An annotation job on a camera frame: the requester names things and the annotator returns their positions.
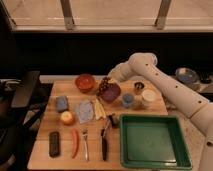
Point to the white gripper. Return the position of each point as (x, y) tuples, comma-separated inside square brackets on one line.
[(116, 74)]

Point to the dark red grape bunch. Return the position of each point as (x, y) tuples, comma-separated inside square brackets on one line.
[(104, 85)]

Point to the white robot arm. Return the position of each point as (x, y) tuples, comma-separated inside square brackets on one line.
[(194, 106)]

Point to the purple bowl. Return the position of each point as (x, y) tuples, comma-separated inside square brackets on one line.
[(110, 93)]

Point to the red bowl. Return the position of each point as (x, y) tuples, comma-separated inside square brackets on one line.
[(85, 82)]

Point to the silver metal bowl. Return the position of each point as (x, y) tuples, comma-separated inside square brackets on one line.
[(186, 75)]

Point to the small dark cup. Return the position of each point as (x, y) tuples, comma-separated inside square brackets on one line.
[(138, 87)]

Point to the blue cup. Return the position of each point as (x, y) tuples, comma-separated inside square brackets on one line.
[(128, 100)]

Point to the white lidded container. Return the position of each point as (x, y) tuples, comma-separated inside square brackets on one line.
[(147, 97)]

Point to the light blue cloth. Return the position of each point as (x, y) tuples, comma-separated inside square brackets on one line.
[(84, 111)]

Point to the blue sponge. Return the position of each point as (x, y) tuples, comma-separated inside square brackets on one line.
[(61, 103)]

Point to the yellow apple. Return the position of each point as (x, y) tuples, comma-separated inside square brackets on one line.
[(67, 118)]

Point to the red chili pepper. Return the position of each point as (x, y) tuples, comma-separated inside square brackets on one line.
[(75, 142)]

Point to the green plastic tray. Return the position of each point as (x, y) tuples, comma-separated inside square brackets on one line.
[(153, 142)]

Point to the silver fork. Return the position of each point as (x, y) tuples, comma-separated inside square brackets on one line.
[(85, 135)]

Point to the black rectangular block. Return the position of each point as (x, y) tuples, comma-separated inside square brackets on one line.
[(54, 144)]

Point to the black chair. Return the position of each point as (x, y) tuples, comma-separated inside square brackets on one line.
[(19, 110)]

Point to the black handled knife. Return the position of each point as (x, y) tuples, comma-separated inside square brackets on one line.
[(104, 143)]

